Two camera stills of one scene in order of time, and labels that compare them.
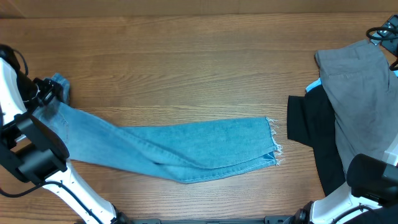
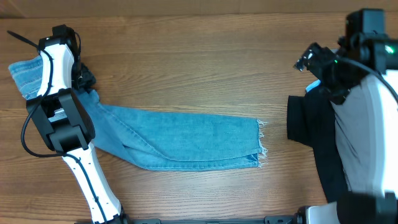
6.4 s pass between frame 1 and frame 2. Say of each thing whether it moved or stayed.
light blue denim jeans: moved
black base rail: stayed
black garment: stayed
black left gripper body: moved
